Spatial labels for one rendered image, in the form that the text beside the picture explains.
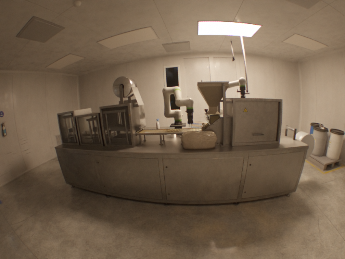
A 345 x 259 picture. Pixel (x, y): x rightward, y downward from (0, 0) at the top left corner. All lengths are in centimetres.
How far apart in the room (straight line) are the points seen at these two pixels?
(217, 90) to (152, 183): 130
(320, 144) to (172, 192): 325
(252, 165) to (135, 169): 134
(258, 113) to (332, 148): 251
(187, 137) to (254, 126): 80
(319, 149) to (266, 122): 222
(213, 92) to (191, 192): 117
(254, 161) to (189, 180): 75
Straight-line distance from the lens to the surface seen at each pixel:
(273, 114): 183
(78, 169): 235
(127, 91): 183
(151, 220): 181
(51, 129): 500
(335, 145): 377
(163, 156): 152
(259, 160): 168
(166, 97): 220
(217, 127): 167
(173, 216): 183
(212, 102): 166
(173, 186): 169
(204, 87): 158
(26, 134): 456
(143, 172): 168
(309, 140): 249
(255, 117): 172
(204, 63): 423
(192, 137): 150
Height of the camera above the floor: 134
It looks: 12 degrees down
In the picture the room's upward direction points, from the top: 4 degrees counter-clockwise
